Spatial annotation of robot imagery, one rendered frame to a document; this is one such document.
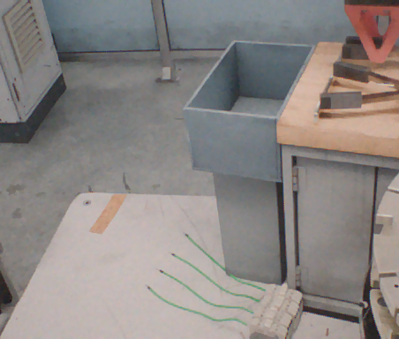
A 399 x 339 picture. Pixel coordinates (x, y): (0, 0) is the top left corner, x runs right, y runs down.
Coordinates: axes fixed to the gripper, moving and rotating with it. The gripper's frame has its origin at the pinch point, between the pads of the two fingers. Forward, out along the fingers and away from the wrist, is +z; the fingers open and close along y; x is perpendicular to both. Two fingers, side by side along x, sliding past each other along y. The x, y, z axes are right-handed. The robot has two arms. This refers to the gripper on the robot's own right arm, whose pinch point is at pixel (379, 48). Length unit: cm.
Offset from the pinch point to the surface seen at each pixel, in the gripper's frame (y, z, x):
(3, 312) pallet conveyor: 17, 42, -56
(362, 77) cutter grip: 6.3, 0.1, -0.9
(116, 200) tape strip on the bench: -1, 31, -41
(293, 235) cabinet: 13.2, 17.4, -7.0
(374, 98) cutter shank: 10.8, -0.3, 0.9
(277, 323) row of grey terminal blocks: 18.8, 26.9, -7.8
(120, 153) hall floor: -110, 110, -112
